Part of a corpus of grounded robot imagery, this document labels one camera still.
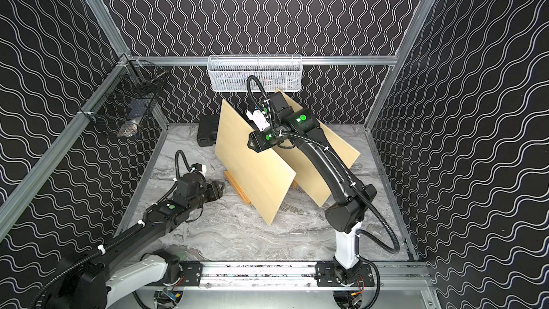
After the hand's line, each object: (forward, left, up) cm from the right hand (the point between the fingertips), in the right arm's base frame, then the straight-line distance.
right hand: (255, 140), depth 74 cm
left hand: (-6, +16, -18) cm, 25 cm away
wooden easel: (-3, +10, -25) cm, 27 cm away
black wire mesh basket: (+32, +60, -3) cm, 68 cm away
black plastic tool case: (+29, +30, -24) cm, 48 cm away
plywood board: (-10, -4, -8) cm, 13 cm away
